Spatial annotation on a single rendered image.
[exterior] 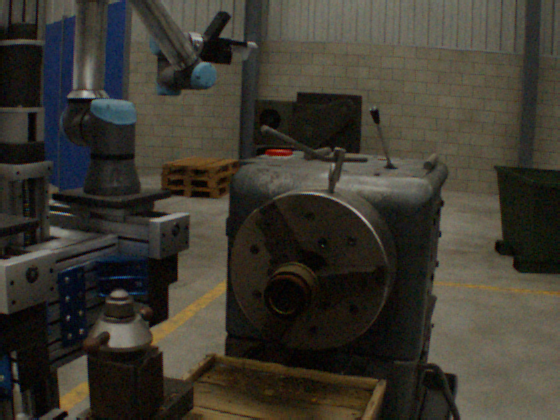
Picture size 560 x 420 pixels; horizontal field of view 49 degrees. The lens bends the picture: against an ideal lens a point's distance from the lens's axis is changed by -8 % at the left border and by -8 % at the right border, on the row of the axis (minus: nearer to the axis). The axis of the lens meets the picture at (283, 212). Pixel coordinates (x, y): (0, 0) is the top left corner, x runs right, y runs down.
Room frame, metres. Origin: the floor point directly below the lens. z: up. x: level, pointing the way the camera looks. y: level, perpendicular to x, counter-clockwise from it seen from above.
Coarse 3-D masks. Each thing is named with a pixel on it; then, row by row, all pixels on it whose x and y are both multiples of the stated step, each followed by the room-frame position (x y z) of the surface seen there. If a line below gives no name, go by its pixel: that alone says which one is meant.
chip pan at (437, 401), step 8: (432, 392) 1.84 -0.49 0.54; (440, 392) 1.84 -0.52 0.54; (424, 400) 1.78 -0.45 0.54; (432, 400) 1.78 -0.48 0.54; (440, 400) 1.78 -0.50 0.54; (432, 408) 1.73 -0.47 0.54; (440, 408) 1.72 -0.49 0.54; (424, 416) 1.67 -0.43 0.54; (432, 416) 1.67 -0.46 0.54; (440, 416) 1.67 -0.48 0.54
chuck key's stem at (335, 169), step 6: (336, 150) 1.24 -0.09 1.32; (342, 150) 1.24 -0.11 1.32; (336, 156) 1.24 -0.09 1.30; (342, 156) 1.24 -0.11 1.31; (336, 162) 1.24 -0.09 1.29; (342, 162) 1.25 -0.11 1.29; (330, 168) 1.25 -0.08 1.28; (336, 168) 1.24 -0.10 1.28; (330, 174) 1.25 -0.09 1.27; (336, 174) 1.24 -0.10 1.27; (330, 180) 1.25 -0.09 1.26; (336, 180) 1.24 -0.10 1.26; (330, 186) 1.25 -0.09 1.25; (330, 192) 1.25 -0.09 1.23
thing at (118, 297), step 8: (112, 296) 0.72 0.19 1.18; (120, 296) 0.72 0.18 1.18; (128, 296) 0.73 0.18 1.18; (112, 304) 0.71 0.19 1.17; (120, 304) 0.71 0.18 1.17; (128, 304) 0.72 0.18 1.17; (112, 312) 0.71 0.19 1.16; (120, 312) 0.71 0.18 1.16; (128, 312) 0.71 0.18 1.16; (112, 320) 0.71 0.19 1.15; (120, 320) 0.71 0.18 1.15; (128, 320) 0.71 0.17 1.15
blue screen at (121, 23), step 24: (72, 24) 7.30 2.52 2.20; (120, 24) 6.10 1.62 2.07; (48, 48) 8.09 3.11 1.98; (72, 48) 7.27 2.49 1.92; (120, 48) 6.08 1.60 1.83; (48, 72) 8.06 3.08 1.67; (72, 72) 7.24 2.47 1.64; (120, 72) 6.06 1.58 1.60; (48, 96) 8.03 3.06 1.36; (120, 96) 6.04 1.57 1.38; (48, 120) 8.02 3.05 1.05; (48, 144) 8.00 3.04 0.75; (72, 144) 7.19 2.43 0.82; (72, 168) 7.18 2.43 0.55
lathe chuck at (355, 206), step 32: (288, 192) 1.26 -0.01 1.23; (320, 192) 1.23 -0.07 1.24; (288, 224) 1.23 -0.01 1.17; (320, 224) 1.21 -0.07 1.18; (352, 224) 1.20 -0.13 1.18; (256, 256) 1.25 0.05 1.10; (352, 256) 1.19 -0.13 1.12; (384, 256) 1.18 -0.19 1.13; (256, 288) 1.25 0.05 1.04; (384, 288) 1.18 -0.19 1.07; (256, 320) 1.25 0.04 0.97; (320, 320) 1.21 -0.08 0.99; (352, 320) 1.19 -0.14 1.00
